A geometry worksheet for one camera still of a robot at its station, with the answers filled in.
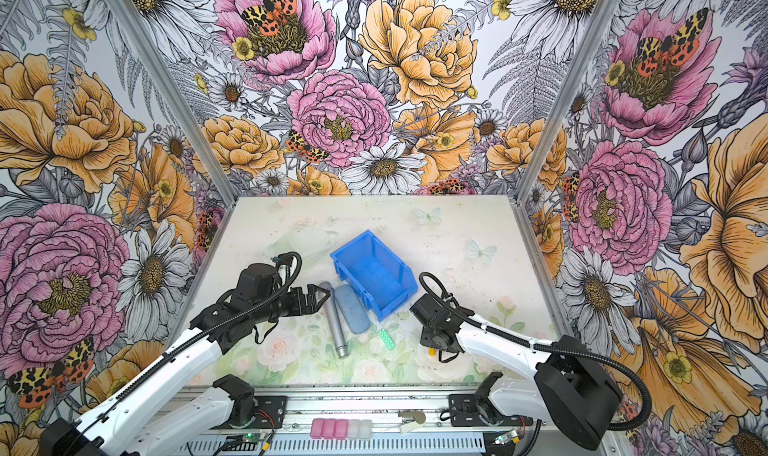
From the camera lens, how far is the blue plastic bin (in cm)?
89

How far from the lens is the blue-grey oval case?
2.91 feet

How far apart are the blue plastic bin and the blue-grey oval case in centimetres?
3
